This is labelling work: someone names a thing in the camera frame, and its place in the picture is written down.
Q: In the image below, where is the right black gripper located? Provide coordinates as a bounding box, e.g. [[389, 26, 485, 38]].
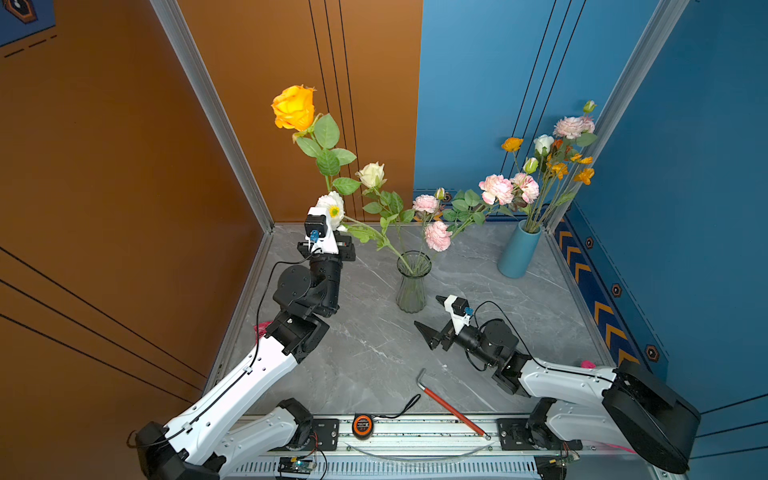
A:
[[415, 297, 500, 371]]

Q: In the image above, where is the white ranunculus flower stem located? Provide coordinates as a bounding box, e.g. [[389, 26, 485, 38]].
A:
[[316, 188, 415, 258]]

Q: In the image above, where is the clear ribbed glass vase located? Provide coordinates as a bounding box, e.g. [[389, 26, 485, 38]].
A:
[[396, 250, 432, 314]]

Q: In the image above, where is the cream rose flower stem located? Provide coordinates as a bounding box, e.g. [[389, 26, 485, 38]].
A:
[[349, 163, 415, 273]]

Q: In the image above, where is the pink ranunculus flower stem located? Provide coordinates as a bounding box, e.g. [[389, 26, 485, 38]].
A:
[[412, 188, 452, 252]]

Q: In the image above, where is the blue ceramic cylinder vase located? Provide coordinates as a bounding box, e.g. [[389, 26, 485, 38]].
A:
[[497, 220, 541, 279]]

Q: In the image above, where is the yellow orange rose stem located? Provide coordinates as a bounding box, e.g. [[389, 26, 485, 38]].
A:
[[271, 85, 362, 197]]

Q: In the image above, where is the pink rose spray stem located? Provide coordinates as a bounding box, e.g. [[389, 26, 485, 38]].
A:
[[441, 174, 522, 243]]

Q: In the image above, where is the white rose flower stem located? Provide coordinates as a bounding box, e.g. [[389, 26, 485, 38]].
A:
[[531, 134, 555, 233]]

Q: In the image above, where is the pink peony flower stem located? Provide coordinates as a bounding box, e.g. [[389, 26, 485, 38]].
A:
[[539, 99, 599, 232]]

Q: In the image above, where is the yellow poppy flower bunch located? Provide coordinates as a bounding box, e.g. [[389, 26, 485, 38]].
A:
[[525, 147, 595, 234]]

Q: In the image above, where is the orange gerbera flower stem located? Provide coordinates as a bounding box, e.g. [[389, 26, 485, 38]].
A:
[[541, 139, 575, 226]]

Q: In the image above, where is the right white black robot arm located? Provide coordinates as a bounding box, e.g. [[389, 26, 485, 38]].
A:
[[415, 319, 701, 474]]

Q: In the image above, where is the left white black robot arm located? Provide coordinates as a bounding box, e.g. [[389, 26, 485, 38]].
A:
[[135, 232, 355, 479]]

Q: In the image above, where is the orange black tape measure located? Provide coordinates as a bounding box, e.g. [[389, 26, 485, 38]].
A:
[[352, 414, 374, 440]]

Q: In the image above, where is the pink candy wrapper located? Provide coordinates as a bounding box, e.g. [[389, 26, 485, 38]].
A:
[[254, 322, 270, 340]]

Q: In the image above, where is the green circuit board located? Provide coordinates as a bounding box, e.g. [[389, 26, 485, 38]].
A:
[[276, 457, 317, 479]]

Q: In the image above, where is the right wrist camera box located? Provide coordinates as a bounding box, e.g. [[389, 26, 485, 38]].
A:
[[436, 295, 474, 335]]

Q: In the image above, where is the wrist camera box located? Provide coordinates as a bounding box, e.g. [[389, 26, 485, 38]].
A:
[[436, 295, 474, 335], [304, 207, 339, 256]]

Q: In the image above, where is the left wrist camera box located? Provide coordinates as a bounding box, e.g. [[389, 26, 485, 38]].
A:
[[304, 207, 339, 256]]

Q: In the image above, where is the red handled hammer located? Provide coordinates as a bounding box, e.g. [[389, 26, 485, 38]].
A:
[[416, 368, 491, 440]]

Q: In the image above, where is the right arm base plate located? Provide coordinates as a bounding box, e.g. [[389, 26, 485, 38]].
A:
[[496, 417, 583, 451]]

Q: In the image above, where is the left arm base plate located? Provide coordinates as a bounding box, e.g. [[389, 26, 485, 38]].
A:
[[270, 418, 340, 453]]

